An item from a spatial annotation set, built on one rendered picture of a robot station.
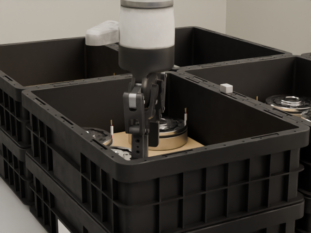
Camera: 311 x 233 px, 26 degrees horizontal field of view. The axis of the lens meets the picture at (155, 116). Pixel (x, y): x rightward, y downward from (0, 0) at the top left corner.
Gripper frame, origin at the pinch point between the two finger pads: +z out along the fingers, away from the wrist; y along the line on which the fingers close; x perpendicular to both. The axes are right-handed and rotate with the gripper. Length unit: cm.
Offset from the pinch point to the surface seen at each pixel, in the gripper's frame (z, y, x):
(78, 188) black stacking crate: 6.7, -3.0, 8.9
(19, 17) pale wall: 39, 324, 175
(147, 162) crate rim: -1.9, -12.1, -3.5
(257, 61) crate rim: -2.3, 46.8, -10.2
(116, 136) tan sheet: 7.9, 23.6, 11.8
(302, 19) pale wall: 45, 415, -5
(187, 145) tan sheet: 7.8, 21.8, -1.6
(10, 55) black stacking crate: 1, 50, 45
